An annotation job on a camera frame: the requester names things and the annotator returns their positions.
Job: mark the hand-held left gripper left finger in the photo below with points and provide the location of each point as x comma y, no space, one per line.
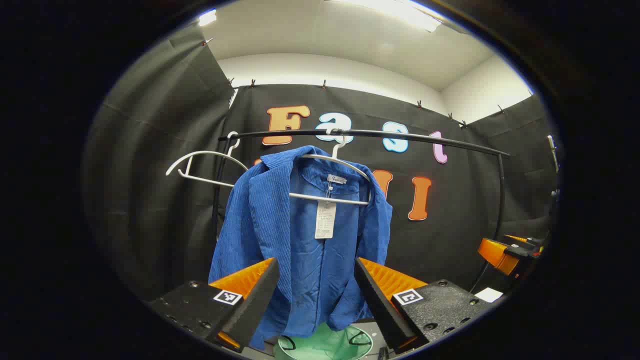
252,310

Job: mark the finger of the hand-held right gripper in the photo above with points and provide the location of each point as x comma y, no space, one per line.
532,243
520,251

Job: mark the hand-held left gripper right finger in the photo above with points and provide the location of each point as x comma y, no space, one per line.
380,310

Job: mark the green laundry hamper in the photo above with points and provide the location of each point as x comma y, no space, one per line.
325,345

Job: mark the white clothes hanger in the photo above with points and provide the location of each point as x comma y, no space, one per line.
310,196
205,180

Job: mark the black clothes rack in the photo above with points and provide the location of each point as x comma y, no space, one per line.
370,133

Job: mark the white paper sheet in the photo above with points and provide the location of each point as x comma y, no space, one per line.
489,294

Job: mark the black backdrop cloth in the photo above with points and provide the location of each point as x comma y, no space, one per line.
450,225

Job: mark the small ceiling light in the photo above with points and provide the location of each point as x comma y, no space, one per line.
207,17

